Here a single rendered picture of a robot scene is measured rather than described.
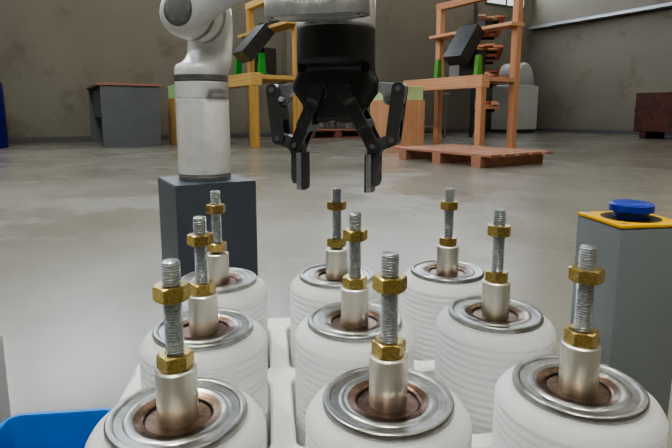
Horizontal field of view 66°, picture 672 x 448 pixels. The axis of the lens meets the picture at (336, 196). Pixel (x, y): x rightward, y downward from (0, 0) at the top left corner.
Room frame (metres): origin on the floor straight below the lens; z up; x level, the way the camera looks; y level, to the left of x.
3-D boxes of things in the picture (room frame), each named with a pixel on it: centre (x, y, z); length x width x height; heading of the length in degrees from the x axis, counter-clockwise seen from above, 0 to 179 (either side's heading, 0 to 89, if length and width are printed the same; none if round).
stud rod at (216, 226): (0.50, 0.12, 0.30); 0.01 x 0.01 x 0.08
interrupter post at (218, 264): (0.50, 0.12, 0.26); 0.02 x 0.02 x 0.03
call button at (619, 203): (0.51, -0.29, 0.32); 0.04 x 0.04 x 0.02
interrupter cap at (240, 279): (0.50, 0.12, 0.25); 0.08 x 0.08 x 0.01
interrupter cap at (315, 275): (0.51, 0.00, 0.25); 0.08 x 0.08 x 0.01
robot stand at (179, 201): (0.93, 0.24, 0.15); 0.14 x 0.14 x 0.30; 30
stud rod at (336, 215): (0.51, 0.00, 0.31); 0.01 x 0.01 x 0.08
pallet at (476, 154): (4.62, -1.17, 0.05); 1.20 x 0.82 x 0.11; 31
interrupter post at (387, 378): (0.28, -0.03, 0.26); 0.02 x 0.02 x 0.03
